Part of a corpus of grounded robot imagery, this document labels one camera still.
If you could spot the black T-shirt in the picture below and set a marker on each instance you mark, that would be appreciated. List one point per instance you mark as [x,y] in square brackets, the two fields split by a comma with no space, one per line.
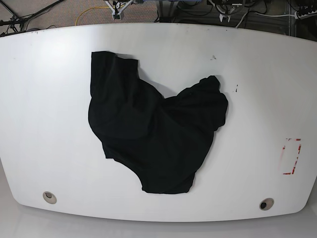
[163,141]

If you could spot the red tape rectangle marker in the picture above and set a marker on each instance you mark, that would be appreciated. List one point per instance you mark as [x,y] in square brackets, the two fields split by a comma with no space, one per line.
[290,155]

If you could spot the white power strip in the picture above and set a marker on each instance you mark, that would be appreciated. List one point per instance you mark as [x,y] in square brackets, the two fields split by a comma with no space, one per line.
[306,12]

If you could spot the black tripod stand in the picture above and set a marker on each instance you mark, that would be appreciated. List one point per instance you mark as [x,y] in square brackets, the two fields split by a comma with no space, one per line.
[16,22]

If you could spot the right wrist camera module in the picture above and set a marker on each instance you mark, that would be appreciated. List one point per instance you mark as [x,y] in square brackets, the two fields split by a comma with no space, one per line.
[118,16]

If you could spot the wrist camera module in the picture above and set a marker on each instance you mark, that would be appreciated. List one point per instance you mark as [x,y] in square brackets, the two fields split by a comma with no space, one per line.
[118,16]
[223,18]

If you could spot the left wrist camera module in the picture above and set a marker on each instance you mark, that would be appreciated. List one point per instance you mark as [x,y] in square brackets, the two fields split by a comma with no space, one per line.
[223,18]

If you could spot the left table cable grommet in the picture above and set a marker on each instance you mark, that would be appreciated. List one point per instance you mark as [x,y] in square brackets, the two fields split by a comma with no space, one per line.
[49,197]

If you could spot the table cable grommet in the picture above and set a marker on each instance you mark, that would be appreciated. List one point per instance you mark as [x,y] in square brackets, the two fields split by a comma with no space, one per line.
[266,204]
[49,197]

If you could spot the right table cable grommet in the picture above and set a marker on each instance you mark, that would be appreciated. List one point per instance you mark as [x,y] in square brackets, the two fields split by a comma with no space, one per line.
[266,204]

